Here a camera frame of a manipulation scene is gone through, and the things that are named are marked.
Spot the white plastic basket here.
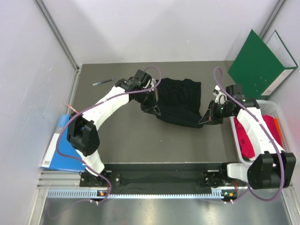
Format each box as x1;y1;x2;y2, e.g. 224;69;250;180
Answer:
229;100;300;165

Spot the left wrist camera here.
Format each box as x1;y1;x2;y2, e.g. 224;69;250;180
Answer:
134;69;152;88

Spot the blue marker pen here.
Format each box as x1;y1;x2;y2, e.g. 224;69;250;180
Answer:
92;78;114;86

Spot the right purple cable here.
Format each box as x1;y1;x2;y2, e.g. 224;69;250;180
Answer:
214;67;288;204

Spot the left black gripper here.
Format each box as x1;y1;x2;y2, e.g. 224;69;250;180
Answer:
133;89;160;116

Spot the grey slotted cable duct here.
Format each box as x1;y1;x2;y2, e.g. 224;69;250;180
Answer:
47;189;234;199

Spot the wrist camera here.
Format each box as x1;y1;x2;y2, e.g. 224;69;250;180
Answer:
213;84;246;105
134;69;152;88

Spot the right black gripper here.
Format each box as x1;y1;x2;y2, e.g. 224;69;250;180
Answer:
199;100;234;125

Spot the red pen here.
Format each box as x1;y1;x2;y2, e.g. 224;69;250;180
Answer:
67;104;78;113

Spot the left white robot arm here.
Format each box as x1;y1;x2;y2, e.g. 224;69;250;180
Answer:
67;74;160;186

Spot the orange t-shirt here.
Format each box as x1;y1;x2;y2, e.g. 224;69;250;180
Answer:
274;118;282;139

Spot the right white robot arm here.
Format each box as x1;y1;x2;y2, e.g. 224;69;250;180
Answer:
199;98;296;189

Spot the green ring binder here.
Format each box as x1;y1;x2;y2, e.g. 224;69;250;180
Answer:
228;30;298;100

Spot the black t-shirt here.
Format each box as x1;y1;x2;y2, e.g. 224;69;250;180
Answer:
156;78;203;128

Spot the purple cable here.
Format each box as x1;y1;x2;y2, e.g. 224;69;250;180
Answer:
56;67;162;205
214;67;288;204

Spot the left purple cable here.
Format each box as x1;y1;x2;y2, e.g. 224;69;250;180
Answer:
56;67;162;205

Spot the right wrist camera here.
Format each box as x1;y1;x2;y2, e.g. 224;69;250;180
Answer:
213;84;246;105

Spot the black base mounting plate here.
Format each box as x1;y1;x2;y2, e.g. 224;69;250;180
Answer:
79;162;246;195

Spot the magenta t-shirt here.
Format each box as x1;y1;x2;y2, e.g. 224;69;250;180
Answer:
234;115;283;159

